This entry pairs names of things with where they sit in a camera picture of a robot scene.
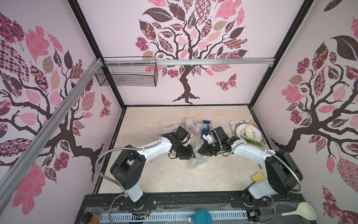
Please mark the white artificial rose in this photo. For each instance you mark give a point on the white artificial rose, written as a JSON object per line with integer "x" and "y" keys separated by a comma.
{"x": 253, "y": 135}

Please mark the round white plate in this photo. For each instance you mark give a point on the round white plate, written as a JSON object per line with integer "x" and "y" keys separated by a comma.
{"x": 240, "y": 132}

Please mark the teal round lid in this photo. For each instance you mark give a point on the teal round lid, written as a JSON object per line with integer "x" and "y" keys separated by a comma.
{"x": 201, "y": 217}

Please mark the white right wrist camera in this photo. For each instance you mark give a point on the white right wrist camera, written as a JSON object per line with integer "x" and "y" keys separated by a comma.
{"x": 208, "y": 138}

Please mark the brown jar black lid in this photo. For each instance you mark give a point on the brown jar black lid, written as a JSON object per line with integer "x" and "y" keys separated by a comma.
{"x": 91, "y": 218}

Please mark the white slotted cable duct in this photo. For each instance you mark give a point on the white slotted cable duct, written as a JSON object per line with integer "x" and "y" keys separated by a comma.
{"x": 166, "y": 217}

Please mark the blue tape dispenser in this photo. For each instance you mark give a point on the blue tape dispenser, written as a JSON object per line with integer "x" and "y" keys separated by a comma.
{"x": 205, "y": 129}

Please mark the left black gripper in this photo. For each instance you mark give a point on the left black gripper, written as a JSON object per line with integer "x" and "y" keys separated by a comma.
{"x": 189, "y": 154}

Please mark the right flexible metal conduit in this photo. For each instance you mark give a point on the right flexible metal conduit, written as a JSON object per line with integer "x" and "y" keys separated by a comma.
{"x": 279, "y": 159}

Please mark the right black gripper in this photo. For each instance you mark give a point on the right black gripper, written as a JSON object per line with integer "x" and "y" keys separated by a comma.
{"x": 208, "y": 149}

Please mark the left aluminium frame bar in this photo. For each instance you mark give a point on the left aluminium frame bar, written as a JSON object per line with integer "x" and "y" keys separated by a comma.
{"x": 13, "y": 177}

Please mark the clear bubble wrap sheet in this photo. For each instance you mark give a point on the clear bubble wrap sheet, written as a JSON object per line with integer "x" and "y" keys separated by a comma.
{"x": 173, "y": 128}
{"x": 193, "y": 127}
{"x": 199, "y": 158}

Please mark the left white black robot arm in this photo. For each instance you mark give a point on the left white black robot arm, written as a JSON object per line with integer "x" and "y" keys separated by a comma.
{"x": 128, "y": 167}

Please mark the floral square placemat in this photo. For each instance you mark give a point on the floral square placemat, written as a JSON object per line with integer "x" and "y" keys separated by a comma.
{"x": 235, "y": 123}

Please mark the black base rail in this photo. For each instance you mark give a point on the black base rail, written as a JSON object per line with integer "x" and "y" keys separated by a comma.
{"x": 190, "y": 201}

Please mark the rear aluminium frame bar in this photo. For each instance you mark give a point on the rear aluminium frame bar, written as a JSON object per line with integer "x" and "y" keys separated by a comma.
{"x": 193, "y": 61}

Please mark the yellow green sponge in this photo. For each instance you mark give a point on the yellow green sponge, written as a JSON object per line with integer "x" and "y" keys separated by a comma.
{"x": 257, "y": 177}

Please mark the cream plastic ladle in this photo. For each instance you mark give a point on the cream plastic ladle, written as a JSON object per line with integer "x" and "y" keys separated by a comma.
{"x": 304, "y": 210}

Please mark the aluminium frame bar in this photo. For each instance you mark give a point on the aluminium frame bar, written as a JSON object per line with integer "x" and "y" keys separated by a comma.
{"x": 193, "y": 61}
{"x": 13, "y": 177}

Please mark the black wire basket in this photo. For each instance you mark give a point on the black wire basket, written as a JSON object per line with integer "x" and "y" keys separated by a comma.
{"x": 128, "y": 71}

